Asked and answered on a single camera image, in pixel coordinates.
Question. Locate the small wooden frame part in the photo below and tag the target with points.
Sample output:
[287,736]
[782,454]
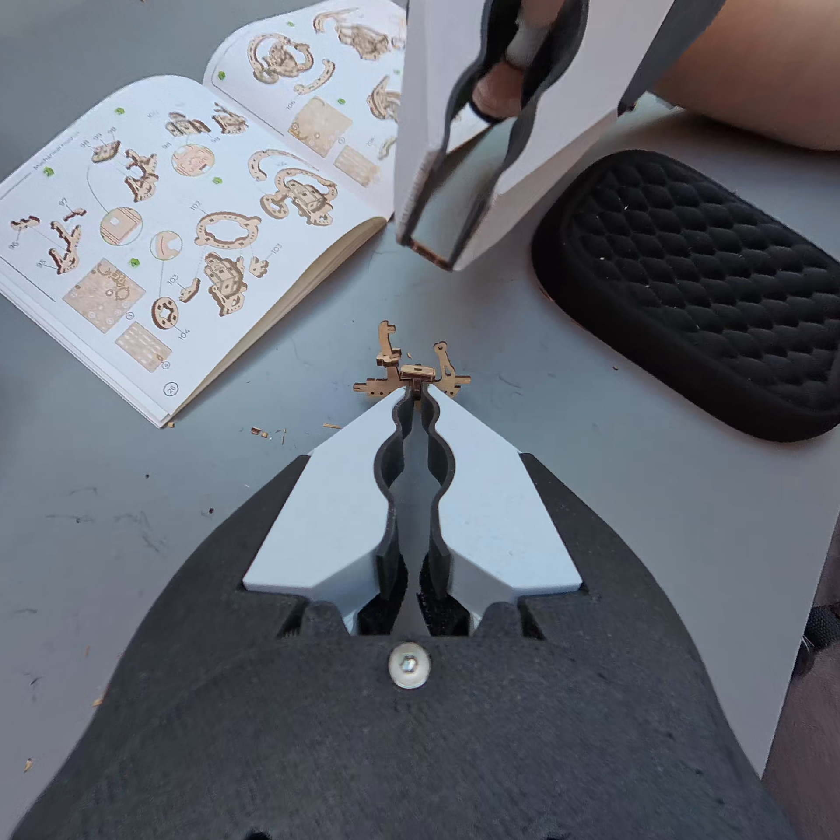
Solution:
[430,256]

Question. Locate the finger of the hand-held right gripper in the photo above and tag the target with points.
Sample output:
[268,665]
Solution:
[433,85]
[590,85]

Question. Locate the person's right hand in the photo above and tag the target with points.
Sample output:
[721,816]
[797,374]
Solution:
[499,92]

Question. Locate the white instruction booklet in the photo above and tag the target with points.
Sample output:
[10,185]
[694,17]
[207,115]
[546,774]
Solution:
[85,216]

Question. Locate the small wooden model assembly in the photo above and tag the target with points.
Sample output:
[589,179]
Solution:
[420,374]

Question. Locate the black mesh wrist rest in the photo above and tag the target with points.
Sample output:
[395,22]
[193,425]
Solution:
[689,282]

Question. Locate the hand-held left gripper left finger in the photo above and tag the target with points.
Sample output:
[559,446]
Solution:
[315,518]

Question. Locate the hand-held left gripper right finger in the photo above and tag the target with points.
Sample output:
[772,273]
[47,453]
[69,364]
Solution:
[505,518]

